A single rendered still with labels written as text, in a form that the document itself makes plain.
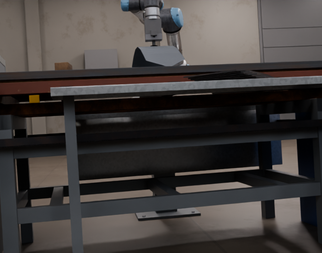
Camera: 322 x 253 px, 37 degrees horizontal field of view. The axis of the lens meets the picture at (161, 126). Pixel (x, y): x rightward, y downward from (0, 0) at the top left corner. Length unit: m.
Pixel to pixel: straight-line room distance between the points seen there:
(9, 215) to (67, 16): 9.56
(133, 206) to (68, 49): 9.35
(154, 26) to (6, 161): 0.98
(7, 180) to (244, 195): 1.01
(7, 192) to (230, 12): 10.23
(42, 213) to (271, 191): 1.00
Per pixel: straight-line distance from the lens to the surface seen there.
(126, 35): 11.31
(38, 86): 2.00
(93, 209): 2.04
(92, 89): 1.68
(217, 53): 11.60
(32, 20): 11.35
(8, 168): 2.02
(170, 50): 2.28
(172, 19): 2.89
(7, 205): 2.04
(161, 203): 2.07
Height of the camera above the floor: 0.61
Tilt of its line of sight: 1 degrees down
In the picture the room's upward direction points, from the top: 3 degrees counter-clockwise
